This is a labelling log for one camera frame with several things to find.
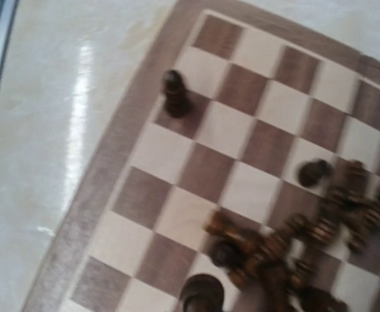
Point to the dark pawn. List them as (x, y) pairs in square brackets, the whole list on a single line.
[(202, 292), (177, 103), (312, 172)]

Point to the wooden chess board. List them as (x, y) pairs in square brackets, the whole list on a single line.
[(267, 95)]

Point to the pile of dark pieces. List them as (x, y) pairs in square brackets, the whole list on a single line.
[(286, 260)]

